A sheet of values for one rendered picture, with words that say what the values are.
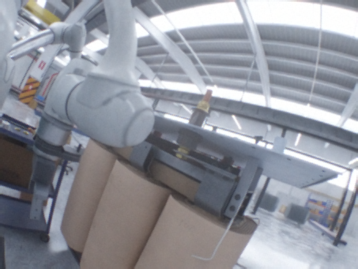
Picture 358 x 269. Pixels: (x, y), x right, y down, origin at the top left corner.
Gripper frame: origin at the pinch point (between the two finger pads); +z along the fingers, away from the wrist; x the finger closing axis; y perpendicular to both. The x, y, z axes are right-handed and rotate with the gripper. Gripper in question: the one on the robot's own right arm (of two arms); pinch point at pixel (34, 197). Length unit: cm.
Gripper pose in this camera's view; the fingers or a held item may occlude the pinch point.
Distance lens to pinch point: 52.7
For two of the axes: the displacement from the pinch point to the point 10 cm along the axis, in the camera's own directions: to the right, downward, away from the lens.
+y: -5.8, -3.5, -7.4
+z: -4.1, 9.1, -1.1
